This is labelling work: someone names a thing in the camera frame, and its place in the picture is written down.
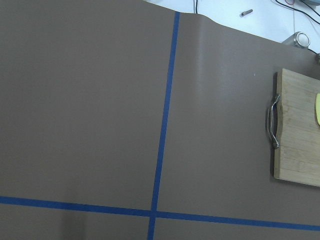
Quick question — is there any small metal bolt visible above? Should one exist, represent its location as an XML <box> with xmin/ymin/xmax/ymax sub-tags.
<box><xmin>240</xmin><ymin>9</ymin><xmax>253</xmax><ymax>17</ymax></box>

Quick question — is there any bamboo cutting board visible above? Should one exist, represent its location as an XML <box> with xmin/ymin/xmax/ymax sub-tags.
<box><xmin>267</xmin><ymin>68</ymin><xmax>320</xmax><ymax>187</ymax></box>

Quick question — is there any yellow plastic knife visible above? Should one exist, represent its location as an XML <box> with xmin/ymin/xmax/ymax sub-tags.
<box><xmin>314</xmin><ymin>93</ymin><xmax>320</xmax><ymax>126</ymax></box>

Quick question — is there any metal cylinder weight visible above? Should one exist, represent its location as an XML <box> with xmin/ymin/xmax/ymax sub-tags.
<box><xmin>282</xmin><ymin>31</ymin><xmax>311</xmax><ymax>49</ymax></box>

